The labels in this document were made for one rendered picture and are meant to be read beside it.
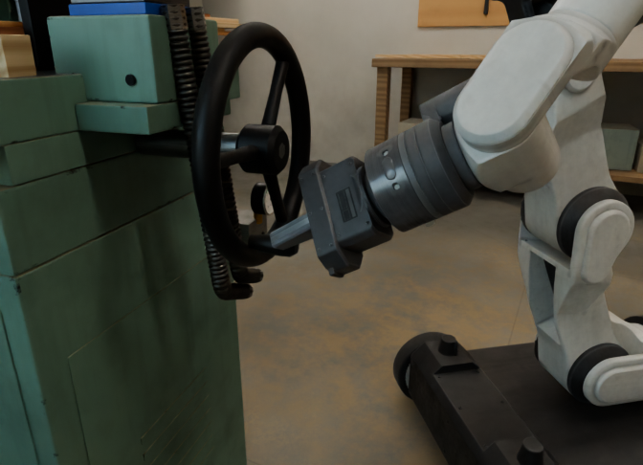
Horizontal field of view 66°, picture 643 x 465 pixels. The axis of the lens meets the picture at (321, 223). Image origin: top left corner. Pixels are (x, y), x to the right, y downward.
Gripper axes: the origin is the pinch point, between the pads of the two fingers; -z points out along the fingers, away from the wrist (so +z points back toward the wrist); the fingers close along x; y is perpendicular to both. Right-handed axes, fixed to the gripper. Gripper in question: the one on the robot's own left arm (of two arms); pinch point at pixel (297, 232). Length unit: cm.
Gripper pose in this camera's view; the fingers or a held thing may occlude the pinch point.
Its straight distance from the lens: 53.2
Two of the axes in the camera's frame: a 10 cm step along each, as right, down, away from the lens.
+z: 8.2, -3.8, -4.3
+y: -5.2, -1.9, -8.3
